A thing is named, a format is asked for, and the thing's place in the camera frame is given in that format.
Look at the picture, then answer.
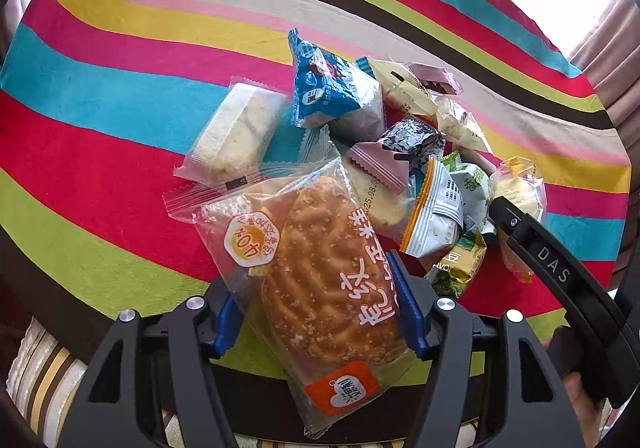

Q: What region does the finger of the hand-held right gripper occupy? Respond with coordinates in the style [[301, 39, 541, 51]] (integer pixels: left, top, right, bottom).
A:
[[487, 196, 538, 253]]

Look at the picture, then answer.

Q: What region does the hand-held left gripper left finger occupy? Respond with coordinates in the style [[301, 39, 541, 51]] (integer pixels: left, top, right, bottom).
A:
[[57, 278, 251, 448]]

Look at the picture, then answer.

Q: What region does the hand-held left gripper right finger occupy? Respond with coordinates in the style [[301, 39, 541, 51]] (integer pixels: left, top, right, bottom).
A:
[[385, 250, 583, 448]]

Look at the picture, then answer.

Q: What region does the clear packet with yellow snack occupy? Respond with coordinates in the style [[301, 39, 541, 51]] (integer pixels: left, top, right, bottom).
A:
[[487, 157, 547, 285]]

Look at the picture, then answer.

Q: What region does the white orange-edged snack packet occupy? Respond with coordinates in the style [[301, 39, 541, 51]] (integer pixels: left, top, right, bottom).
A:
[[400, 155, 466, 259]]

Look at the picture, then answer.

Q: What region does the large clear bread packet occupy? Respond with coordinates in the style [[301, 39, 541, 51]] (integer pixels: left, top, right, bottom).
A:
[[162, 143, 431, 439]]

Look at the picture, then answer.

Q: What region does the clear cookie packet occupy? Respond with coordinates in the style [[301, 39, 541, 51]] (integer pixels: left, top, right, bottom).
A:
[[345, 158, 418, 249]]

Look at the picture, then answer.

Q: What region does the clear packet of nuts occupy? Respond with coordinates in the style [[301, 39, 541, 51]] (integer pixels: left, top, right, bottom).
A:
[[432, 95, 496, 156]]

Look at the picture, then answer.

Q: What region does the person's right hand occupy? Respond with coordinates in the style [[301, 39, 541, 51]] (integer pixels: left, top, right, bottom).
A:
[[560, 372, 603, 448]]

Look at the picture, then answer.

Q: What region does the green and white snack packet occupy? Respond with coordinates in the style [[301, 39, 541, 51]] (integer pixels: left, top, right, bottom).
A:
[[440, 150, 493, 229]]

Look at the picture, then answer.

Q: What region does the green and yellow snack packet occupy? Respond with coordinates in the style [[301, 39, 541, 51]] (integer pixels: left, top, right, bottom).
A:
[[425, 228, 488, 299]]

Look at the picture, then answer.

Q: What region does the pink packet with dark print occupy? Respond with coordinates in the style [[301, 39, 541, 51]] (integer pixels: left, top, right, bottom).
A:
[[346, 115, 446, 191]]

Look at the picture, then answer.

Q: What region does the mauve and brown snack packet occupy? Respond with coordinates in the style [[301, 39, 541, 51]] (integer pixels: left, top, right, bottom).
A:
[[405, 62, 463, 96]]

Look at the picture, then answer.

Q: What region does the cream snack packet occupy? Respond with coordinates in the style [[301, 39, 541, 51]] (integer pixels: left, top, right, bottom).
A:
[[365, 56, 438, 119]]

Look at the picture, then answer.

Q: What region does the beige curtain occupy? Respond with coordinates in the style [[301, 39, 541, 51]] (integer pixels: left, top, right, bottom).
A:
[[570, 2, 640, 139]]

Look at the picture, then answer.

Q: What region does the striped sofa cushion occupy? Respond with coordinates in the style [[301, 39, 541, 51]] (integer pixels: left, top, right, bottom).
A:
[[5, 315, 483, 448]]

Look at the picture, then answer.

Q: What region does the clear packet with white cake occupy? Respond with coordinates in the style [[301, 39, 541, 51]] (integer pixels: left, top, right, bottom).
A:
[[172, 75, 293, 189]]

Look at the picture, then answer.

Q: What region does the blue snack packet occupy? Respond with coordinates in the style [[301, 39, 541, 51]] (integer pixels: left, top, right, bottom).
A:
[[287, 28, 386, 143]]

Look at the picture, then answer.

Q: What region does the multicoloured striped tablecloth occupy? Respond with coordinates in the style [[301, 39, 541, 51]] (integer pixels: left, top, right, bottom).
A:
[[0, 0, 633, 389]]

